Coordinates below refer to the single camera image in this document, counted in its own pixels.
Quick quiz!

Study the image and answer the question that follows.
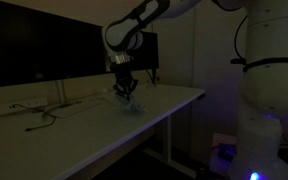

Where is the white desk leg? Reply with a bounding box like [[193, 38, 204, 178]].
[[144, 116, 197, 179]]

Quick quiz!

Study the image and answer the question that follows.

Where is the silver monitor stand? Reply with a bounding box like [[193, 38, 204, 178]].
[[55, 80, 66, 104]]

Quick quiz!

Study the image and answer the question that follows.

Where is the light blue cloth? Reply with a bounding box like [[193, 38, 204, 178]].
[[115, 94, 146, 112]]

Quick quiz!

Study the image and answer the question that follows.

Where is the large left black monitor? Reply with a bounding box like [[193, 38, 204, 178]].
[[0, 1, 106, 87]]

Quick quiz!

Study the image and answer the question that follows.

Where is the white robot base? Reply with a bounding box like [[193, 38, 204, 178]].
[[228, 116, 288, 180]]

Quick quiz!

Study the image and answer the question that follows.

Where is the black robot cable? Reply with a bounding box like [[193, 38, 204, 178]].
[[233, 14, 250, 61]]

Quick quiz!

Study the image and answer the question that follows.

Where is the black cable on desk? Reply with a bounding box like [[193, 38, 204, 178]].
[[9, 103, 82, 132]]

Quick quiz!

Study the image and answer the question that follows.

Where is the black camera on stand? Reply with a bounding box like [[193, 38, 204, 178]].
[[230, 58, 246, 65]]

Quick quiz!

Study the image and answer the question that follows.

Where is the right black monitor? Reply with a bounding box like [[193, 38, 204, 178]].
[[100, 26, 160, 73]]

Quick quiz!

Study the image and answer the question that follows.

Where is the white power strip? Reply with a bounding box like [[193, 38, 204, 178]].
[[0, 97, 48, 115]]

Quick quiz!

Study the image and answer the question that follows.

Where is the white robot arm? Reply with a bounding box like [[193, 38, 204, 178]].
[[102, 0, 288, 116]]

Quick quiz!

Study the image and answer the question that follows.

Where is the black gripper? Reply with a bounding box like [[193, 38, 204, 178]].
[[110, 64, 138, 99]]

